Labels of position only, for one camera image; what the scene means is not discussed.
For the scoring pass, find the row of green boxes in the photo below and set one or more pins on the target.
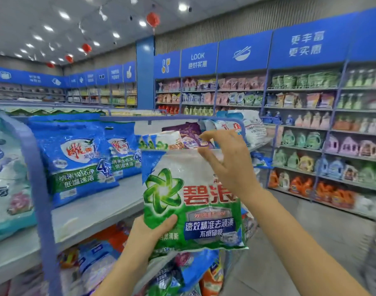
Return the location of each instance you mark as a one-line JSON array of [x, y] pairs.
[[52, 110]]

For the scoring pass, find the blue wall sign band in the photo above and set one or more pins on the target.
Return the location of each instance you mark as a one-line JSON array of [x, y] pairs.
[[27, 77]]

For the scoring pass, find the large red paper lantern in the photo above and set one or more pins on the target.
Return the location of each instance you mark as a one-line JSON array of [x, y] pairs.
[[153, 19]]

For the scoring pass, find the person's left hand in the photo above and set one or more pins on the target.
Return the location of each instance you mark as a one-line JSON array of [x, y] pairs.
[[144, 243]]

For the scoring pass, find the person's right hand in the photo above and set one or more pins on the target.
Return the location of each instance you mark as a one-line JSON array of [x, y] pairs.
[[234, 166]]

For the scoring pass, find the blue wall shelving unit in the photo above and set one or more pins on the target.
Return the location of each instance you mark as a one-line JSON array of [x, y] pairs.
[[243, 52]]

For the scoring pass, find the teal Baimao detergent bag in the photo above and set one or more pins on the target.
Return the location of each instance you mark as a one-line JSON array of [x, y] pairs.
[[9, 188]]

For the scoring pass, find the blue pillar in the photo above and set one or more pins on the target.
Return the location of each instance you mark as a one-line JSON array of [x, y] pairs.
[[146, 77]]

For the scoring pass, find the rows of small red lanterns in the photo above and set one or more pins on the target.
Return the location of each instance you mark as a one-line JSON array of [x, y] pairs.
[[86, 48]]

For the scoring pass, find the grey metal shelf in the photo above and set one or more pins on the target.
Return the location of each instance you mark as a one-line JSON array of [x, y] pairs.
[[83, 218]]

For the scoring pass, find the white ceiling spotlight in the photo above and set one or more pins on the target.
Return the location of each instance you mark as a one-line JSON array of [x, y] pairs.
[[102, 15]]

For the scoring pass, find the white blue Libai bag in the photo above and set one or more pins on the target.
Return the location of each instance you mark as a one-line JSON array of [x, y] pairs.
[[228, 125]]

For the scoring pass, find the person's right forearm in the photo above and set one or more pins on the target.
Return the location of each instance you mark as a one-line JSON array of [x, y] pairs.
[[305, 255]]

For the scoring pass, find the wall shelf of detergent bottles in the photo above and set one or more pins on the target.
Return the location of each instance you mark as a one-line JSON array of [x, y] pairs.
[[311, 144]]

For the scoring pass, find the rows of round ceiling lights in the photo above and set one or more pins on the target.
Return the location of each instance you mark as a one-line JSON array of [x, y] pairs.
[[183, 7]]

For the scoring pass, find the purple lavender detergent bag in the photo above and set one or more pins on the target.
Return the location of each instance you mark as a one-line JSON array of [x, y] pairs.
[[191, 135]]

